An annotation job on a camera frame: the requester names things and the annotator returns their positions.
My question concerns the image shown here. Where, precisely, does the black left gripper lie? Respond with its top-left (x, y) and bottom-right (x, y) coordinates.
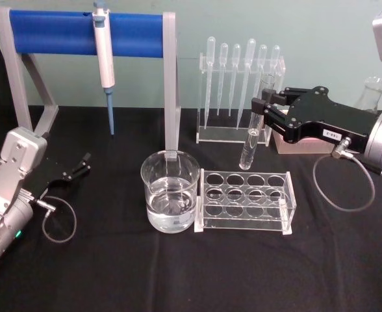
top-left (36, 151), bottom-right (93, 203)

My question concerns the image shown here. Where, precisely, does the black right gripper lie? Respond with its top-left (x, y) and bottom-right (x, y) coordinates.
top-left (251, 84), bottom-right (379, 154)

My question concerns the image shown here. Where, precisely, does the clear glass test tube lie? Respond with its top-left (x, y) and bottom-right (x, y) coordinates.
top-left (238, 73), bottom-right (277, 171)

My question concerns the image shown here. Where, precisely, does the clear acrylic pipette rack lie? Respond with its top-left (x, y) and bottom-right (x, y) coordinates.
top-left (196, 53), bottom-right (287, 146)

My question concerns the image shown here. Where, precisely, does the pale pink box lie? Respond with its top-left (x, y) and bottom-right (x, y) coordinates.
top-left (272, 125), bottom-right (340, 155)

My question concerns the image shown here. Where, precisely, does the glass beaker with water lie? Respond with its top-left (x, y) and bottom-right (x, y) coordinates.
top-left (140, 150), bottom-right (201, 234)

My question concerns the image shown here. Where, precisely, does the clear glass conical flask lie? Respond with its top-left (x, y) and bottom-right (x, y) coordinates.
top-left (359, 75), bottom-right (382, 115)

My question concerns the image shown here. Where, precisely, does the clear acrylic test tube rack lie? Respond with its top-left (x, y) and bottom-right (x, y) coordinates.
top-left (194, 168), bottom-right (297, 236)

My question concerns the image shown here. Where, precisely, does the white and blue micropipette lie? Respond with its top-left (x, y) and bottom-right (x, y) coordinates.
top-left (92, 0), bottom-right (118, 136)

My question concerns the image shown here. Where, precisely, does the grey stand with blue bar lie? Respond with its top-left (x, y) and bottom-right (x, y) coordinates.
top-left (0, 6), bottom-right (182, 161)

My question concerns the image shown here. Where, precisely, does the black table cloth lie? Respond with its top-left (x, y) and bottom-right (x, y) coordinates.
top-left (0, 6), bottom-right (382, 312)

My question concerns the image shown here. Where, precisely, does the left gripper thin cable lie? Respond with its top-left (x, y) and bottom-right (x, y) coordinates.
top-left (31, 196), bottom-right (79, 243)

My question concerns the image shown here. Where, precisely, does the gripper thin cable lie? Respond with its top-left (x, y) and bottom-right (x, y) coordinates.
top-left (31, 196), bottom-right (79, 243)
top-left (312, 136), bottom-right (377, 213)

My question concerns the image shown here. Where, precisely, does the right gripper thin cable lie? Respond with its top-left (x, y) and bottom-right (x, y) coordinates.
top-left (312, 136), bottom-right (377, 213)

